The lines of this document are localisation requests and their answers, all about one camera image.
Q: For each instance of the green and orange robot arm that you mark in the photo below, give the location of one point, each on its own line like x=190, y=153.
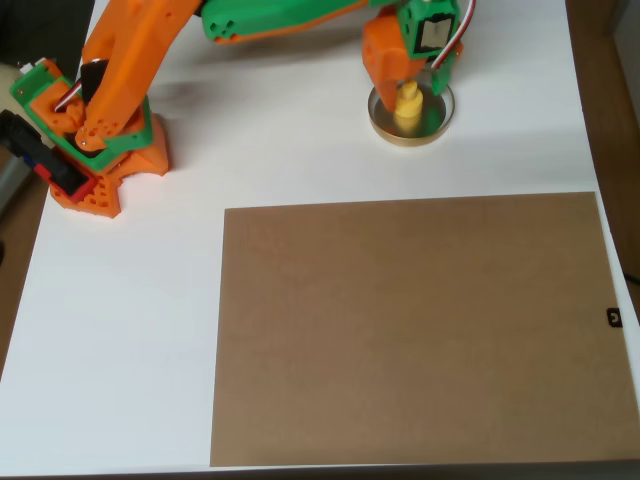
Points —
x=125, y=60

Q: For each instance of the small black clip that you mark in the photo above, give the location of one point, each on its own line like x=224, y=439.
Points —
x=614, y=317

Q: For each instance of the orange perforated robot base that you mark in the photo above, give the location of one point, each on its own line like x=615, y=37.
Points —
x=145, y=155

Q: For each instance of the orange gripper, black servo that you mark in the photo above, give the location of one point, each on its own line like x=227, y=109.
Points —
x=384, y=67

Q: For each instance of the small yellow toy figure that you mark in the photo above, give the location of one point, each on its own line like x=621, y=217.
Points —
x=409, y=107

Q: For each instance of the brown rectangular board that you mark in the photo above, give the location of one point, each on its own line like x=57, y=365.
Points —
x=415, y=330

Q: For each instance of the gold-rimmed round bowl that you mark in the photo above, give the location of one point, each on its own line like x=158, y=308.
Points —
x=435, y=125

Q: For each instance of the black and red electronics box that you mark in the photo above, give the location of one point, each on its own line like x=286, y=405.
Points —
x=45, y=160

